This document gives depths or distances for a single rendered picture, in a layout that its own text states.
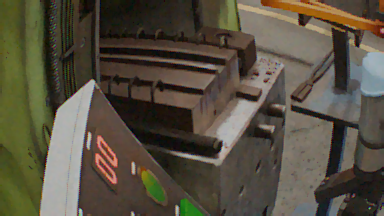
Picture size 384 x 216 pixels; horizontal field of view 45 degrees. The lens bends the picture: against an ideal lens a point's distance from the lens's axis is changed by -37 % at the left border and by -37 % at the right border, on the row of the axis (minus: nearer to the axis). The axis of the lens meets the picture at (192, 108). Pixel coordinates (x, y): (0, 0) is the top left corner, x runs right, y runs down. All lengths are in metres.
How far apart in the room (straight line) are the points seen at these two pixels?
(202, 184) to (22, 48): 0.50
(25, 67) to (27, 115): 0.09
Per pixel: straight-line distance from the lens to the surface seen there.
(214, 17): 1.52
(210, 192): 1.15
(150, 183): 0.75
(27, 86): 0.88
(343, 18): 1.22
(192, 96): 1.14
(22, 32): 0.84
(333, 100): 1.65
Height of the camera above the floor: 1.55
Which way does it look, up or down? 31 degrees down
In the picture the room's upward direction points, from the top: 4 degrees counter-clockwise
